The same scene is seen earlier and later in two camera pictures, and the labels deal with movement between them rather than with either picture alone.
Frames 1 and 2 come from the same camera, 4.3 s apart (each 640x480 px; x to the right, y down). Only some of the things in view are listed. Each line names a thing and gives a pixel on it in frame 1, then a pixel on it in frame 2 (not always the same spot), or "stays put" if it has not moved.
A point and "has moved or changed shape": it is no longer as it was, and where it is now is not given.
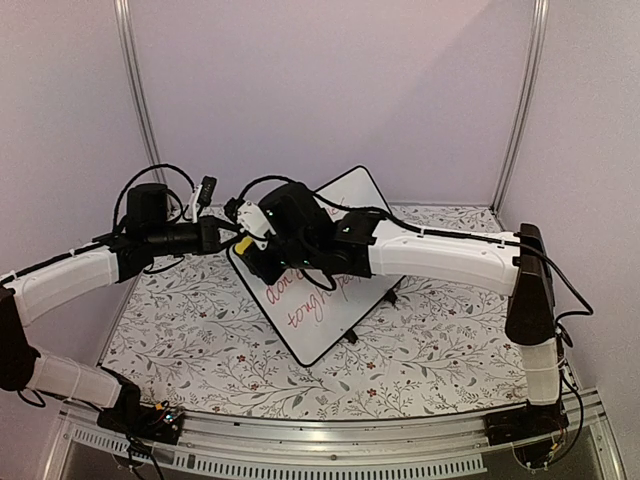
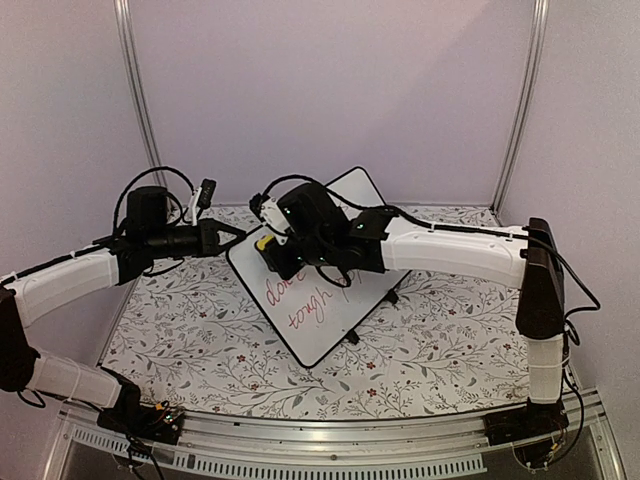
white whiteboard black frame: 310,318 stays put
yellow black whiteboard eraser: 240,247 has moved or changed shape
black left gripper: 210,236 stays put
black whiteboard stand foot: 350,334 stays put
